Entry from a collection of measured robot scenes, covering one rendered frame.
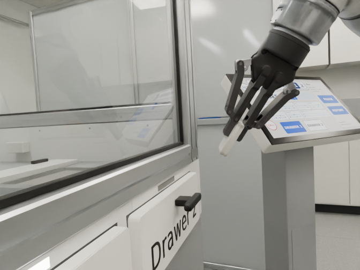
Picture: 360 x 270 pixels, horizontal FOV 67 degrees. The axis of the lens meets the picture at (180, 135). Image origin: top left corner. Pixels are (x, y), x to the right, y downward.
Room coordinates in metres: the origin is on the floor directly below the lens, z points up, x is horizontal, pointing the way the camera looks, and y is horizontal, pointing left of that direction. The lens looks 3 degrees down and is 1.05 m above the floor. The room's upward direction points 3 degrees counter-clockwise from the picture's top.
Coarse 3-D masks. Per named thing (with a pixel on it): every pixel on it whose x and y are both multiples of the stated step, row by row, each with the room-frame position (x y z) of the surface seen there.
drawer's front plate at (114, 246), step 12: (120, 228) 0.31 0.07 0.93; (96, 240) 0.28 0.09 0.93; (108, 240) 0.28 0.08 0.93; (120, 240) 0.30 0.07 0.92; (84, 252) 0.25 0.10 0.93; (96, 252) 0.26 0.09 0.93; (108, 252) 0.27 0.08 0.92; (120, 252) 0.29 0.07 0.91; (72, 264) 0.23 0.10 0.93; (84, 264) 0.24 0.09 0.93; (96, 264) 0.25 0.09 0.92; (108, 264) 0.27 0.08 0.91; (120, 264) 0.29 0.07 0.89
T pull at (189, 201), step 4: (196, 192) 0.50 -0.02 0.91; (180, 196) 0.48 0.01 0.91; (184, 196) 0.48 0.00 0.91; (188, 196) 0.48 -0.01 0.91; (192, 196) 0.48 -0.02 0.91; (196, 196) 0.48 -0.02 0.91; (200, 196) 0.49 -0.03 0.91; (176, 200) 0.46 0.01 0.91; (180, 200) 0.46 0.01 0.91; (184, 200) 0.46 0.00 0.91; (188, 200) 0.45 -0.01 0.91; (192, 200) 0.45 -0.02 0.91; (196, 200) 0.47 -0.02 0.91; (176, 204) 0.46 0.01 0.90; (180, 204) 0.46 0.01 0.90; (184, 204) 0.44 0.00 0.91; (188, 204) 0.44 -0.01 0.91; (192, 204) 0.44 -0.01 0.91; (196, 204) 0.47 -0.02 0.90; (184, 208) 0.44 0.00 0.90; (188, 208) 0.43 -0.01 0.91; (192, 208) 0.44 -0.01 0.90
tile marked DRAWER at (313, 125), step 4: (304, 120) 0.93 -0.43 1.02; (308, 120) 0.93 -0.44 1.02; (312, 120) 0.94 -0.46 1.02; (316, 120) 0.95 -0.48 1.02; (320, 120) 0.96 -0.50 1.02; (308, 124) 0.92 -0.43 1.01; (312, 124) 0.93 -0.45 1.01; (316, 124) 0.93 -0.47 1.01; (320, 124) 0.94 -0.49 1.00; (324, 124) 0.95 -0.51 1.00; (308, 128) 0.90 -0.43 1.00; (312, 128) 0.91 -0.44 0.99; (316, 128) 0.92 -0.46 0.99; (320, 128) 0.93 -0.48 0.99; (324, 128) 0.93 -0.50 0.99
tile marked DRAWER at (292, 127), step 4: (284, 124) 0.87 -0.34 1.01; (288, 124) 0.88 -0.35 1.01; (292, 124) 0.89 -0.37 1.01; (296, 124) 0.89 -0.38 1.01; (300, 124) 0.90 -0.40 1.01; (284, 128) 0.86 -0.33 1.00; (288, 128) 0.86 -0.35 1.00; (292, 128) 0.87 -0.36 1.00; (296, 128) 0.88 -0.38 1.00; (300, 128) 0.89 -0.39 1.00; (304, 128) 0.89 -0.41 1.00; (288, 132) 0.85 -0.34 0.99; (292, 132) 0.86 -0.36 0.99; (296, 132) 0.86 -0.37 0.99
